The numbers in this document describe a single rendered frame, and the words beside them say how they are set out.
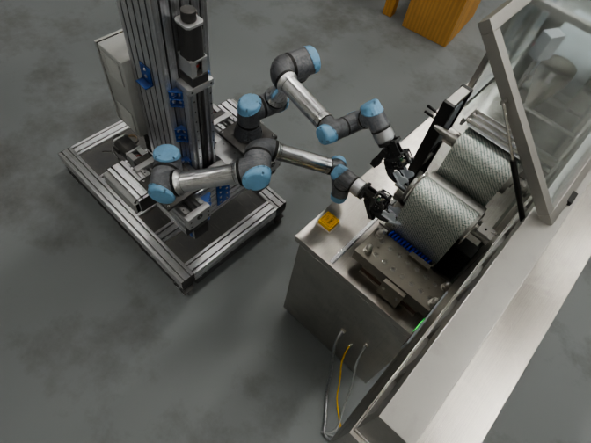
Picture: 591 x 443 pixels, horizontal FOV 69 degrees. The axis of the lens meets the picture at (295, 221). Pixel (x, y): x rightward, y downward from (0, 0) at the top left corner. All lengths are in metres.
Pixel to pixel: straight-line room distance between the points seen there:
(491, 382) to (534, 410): 1.80
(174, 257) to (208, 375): 0.70
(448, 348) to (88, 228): 2.53
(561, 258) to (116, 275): 2.34
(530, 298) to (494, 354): 0.23
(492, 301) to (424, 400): 0.29
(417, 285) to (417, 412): 0.90
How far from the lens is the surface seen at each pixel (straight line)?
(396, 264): 1.80
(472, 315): 1.07
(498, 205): 2.37
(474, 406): 1.25
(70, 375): 2.75
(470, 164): 1.80
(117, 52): 2.21
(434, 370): 0.99
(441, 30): 4.85
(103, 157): 3.16
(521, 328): 1.39
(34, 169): 3.52
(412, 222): 1.78
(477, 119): 1.81
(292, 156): 1.90
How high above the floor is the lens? 2.54
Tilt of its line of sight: 57 degrees down
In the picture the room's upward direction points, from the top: 12 degrees clockwise
